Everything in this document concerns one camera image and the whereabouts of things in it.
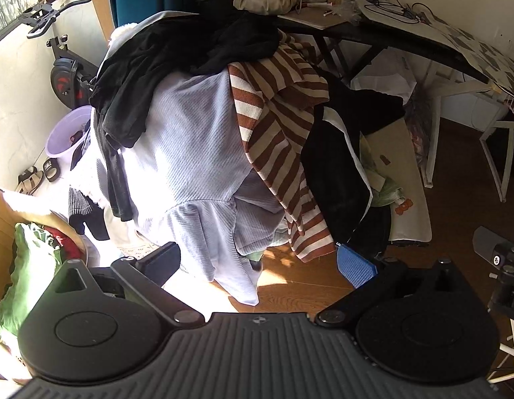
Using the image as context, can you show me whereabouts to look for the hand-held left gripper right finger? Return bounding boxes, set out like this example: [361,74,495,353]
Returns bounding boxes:
[315,243,486,327]

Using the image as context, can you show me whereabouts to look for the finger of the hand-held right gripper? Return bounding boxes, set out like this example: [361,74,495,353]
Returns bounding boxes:
[473,226,511,264]

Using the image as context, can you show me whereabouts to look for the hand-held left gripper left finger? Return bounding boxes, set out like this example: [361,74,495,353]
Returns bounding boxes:
[45,241,205,327]

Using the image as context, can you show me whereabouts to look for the wooden basket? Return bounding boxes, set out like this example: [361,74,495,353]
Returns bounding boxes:
[0,183,89,383]

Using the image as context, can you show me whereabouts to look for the dark grey ribbed cloth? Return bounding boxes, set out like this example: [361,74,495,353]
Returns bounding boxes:
[68,187,112,242]

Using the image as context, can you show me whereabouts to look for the black garment with white trim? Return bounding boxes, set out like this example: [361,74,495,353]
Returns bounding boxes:
[300,79,407,254]

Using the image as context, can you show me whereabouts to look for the red cloth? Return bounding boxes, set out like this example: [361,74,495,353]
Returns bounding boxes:
[43,226,81,261]

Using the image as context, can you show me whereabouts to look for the beige board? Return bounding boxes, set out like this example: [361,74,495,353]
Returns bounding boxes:
[361,116,433,244]

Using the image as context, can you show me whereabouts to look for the light blue ribbed garment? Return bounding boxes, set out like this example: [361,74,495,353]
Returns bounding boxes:
[90,70,291,306]

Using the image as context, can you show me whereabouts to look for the black slide sandal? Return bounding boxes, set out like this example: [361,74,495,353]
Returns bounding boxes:
[43,158,60,183]

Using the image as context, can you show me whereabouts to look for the lavender plastic bucket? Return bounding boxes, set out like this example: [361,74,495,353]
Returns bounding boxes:
[46,106,93,171]

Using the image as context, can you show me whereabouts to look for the brown striped shirt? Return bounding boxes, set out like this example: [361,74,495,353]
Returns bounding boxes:
[228,29,338,262]

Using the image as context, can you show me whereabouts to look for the beige sandal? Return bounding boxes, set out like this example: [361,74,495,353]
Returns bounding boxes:
[16,166,44,194]

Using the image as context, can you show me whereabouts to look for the white plastic bag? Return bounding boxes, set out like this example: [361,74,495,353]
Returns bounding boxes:
[350,48,418,101]

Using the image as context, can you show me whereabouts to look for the ironing board with geometric cover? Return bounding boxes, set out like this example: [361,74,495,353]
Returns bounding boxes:
[423,12,514,105]

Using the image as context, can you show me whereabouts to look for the black exercise bike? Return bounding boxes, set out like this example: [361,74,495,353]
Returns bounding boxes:
[16,0,100,111]

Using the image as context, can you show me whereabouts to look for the black desk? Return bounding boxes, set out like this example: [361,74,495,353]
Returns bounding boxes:
[277,8,490,84]

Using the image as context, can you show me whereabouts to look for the beige notebook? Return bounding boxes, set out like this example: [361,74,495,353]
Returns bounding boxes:
[288,6,351,31]

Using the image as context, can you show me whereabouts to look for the white metal rack frame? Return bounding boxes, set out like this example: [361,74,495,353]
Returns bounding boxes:
[423,66,514,204]

